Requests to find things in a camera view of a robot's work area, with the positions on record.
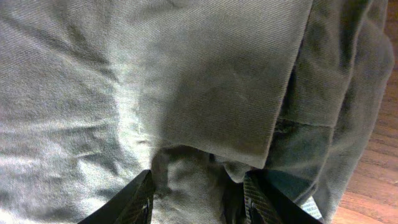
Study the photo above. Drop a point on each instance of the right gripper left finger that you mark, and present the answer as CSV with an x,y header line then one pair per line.
x,y
132,205

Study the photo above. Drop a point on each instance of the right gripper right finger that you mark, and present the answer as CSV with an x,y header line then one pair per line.
x,y
265,204

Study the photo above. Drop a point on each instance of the grey shorts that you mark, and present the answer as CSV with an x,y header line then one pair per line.
x,y
198,92

